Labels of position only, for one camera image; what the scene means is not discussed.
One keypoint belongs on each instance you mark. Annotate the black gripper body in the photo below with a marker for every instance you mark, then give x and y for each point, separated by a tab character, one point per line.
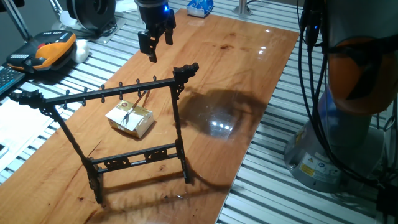
154	15

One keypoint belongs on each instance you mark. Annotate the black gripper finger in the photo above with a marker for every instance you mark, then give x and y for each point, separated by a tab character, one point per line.
169	35
148	43

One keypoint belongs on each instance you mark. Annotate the brown calligraphy brush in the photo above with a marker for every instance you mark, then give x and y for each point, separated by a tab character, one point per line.
136	106

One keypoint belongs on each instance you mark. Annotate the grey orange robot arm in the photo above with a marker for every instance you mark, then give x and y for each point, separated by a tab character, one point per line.
342	130

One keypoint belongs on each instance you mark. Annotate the black carved pen rack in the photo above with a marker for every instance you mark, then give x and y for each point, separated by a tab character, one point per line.
109	91

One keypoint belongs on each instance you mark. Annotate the blue tissue pack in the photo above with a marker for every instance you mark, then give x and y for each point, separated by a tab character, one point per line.
200	7

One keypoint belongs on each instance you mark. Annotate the black round device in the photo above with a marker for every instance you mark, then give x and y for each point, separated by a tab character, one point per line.
90	14

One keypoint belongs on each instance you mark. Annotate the wooden board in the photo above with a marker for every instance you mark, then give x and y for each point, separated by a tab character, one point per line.
217	77

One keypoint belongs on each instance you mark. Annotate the white cloth lump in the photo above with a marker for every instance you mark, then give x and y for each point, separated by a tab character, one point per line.
81	51

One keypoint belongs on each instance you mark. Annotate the gold white tissue pack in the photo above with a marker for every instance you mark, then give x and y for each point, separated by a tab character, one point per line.
143	119

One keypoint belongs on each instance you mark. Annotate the orange black teach pendant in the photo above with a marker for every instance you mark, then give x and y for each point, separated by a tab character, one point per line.
53	51

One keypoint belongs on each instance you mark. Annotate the black keyboard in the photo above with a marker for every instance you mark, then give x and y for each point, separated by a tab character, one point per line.
7	79

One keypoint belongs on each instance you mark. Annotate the metal post base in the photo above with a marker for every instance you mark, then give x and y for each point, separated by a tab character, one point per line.
242	7

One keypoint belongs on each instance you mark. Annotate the aluminium frame bar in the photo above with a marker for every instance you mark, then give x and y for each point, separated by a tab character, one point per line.
17	21

